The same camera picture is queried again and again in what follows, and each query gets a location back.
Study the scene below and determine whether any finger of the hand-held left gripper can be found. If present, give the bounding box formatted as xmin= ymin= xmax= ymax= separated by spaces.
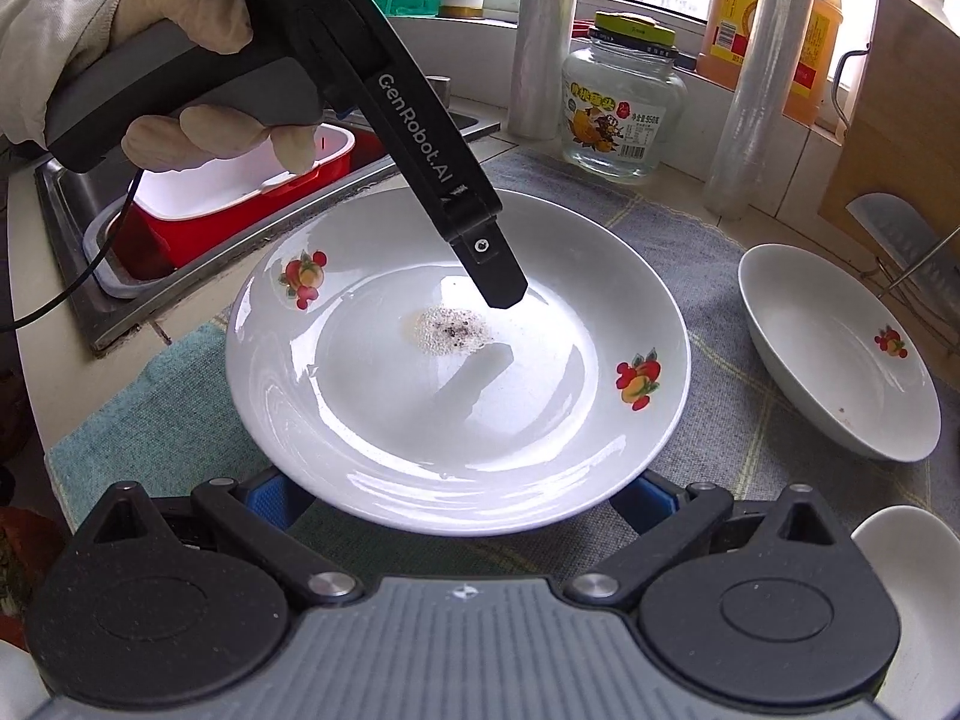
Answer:
xmin=448 ymin=208 xmax=528 ymax=311

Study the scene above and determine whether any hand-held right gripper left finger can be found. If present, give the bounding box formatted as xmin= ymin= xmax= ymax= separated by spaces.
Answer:
xmin=94 ymin=465 xmax=365 ymax=611

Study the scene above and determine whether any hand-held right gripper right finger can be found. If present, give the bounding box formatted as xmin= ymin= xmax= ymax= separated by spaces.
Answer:
xmin=562 ymin=469 xmax=837 ymax=611

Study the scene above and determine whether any white fruit print plate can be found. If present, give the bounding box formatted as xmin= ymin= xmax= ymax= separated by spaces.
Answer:
xmin=225 ymin=187 xmax=692 ymax=538

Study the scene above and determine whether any white fruit print shallow bowl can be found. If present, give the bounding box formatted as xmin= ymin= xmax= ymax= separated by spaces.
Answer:
xmin=738 ymin=243 xmax=943 ymax=463

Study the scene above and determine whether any plain white deep bowl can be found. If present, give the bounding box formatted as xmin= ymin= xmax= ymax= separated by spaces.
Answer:
xmin=851 ymin=506 xmax=960 ymax=692

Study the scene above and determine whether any person's left forearm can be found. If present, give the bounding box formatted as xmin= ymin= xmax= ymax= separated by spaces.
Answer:
xmin=0 ymin=0 xmax=127 ymax=145

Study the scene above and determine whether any person's left hand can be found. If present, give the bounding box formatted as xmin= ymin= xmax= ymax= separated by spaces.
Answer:
xmin=111 ymin=0 xmax=317 ymax=173

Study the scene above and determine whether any plaid grey teal mat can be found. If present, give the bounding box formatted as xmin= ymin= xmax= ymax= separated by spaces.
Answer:
xmin=45 ymin=150 xmax=960 ymax=587

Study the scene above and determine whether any clear plastic wrap roll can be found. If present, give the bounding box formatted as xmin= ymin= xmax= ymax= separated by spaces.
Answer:
xmin=703 ymin=0 xmax=826 ymax=221
xmin=523 ymin=0 xmax=581 ymax=138

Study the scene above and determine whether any pale pink plastic colander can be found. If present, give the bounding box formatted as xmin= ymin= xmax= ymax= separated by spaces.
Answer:
xmin=135 ymin=124 xmax=356 ymax=224

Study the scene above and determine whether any glass jar with yellow lid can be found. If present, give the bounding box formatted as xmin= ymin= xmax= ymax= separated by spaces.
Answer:
xmin=561 ymin=11 xmax=689 ymax=182

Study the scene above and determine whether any red plastic basin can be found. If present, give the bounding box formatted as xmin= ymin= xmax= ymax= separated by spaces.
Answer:
xmin=116 ymin=124 xmax=392 ymax=276

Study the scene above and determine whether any orange plastic bag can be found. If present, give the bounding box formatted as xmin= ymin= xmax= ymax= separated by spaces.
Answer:
xmin=0 ymin=506 xmax=72 ymax=620

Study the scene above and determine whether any white jacket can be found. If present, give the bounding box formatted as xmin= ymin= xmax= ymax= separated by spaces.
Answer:
xmin=0 ymin=637 xmax=50 ymax=720

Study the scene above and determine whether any stainless steel sink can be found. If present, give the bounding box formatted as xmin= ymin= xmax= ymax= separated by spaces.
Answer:
xmin=34 ymin=101 xmax=502 ymax=352

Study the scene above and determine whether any orange oil bottle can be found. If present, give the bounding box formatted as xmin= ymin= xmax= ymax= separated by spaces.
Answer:
xmin=696 ymin=0 xmax=845 ymax=127

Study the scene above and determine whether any bamboo cutting board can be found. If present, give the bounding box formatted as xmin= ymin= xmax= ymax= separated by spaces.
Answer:
xmin=817 ymin=0 xmax=960 ymax=257

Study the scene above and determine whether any black cable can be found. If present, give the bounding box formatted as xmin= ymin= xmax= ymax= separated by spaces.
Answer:
xmin=0 ymin=165 xmax=143 ymax=329

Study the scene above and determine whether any black handled kitchen knife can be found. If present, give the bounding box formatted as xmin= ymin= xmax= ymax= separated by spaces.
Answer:
xmin=846 ymin=193 xmax=960 ymax=316

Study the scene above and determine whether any steel wire rack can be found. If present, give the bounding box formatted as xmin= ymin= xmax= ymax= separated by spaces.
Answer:
xmin=831 ymin=47 xmax=960 ymax=308

